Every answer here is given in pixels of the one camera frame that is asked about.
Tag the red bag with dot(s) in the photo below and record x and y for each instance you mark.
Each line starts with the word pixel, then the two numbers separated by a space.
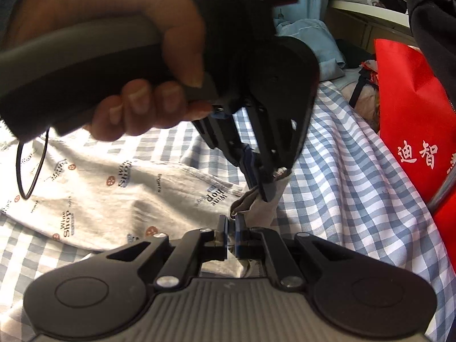
pixel 406 114

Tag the blue checked bed sheet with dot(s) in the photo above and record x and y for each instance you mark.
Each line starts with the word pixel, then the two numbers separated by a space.
pixel 338 185

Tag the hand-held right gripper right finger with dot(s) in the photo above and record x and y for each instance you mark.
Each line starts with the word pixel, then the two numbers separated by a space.
pixel 240 238

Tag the white shelf board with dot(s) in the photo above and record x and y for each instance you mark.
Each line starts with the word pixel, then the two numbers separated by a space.
pixel 370 12

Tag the black jacket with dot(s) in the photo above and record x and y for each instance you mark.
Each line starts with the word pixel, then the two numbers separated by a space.
pixel 433 25

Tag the grey metal tube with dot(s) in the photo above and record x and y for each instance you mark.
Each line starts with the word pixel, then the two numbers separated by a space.
pixel 441 194

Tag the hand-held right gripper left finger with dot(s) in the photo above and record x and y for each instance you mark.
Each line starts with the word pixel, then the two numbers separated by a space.
pixel 222 237

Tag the mixed cloth pile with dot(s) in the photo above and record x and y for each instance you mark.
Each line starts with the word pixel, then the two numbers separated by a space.
pixel 363 89

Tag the blue towel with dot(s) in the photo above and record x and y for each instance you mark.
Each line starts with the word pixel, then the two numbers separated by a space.
pixel 313 39

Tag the grey printed pants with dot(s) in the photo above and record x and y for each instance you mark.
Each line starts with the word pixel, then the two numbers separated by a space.
pixel 107 203

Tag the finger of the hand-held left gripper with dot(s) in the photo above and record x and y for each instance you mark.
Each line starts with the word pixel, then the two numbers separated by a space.
pixel 267 181
pixel 228 139

